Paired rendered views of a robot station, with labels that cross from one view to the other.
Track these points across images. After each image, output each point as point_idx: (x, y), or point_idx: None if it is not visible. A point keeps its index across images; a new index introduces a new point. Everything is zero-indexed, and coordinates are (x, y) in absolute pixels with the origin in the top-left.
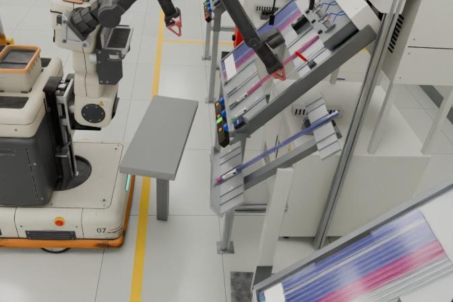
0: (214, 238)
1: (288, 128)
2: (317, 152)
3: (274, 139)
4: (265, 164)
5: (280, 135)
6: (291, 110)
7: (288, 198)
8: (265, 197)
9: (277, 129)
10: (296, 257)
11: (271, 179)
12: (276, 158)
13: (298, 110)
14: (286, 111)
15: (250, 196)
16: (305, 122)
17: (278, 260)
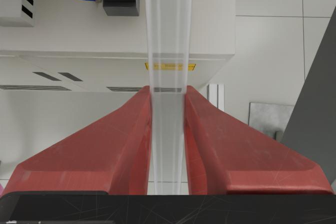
0: (182, 192)
1: (91, 54)
2: None
3: (25, 77)
4: (38, 89)
5: (59, 68)
6: (6, 24)
7: (209, 81)
8: (95, 95)
9: (21, 70)
10: (220, 72)
11: (92, 89)
12: (83, 80)
13: (24, 3)
14: (5, 43)
15: (93, 122)
16: None
17: (225, 99)
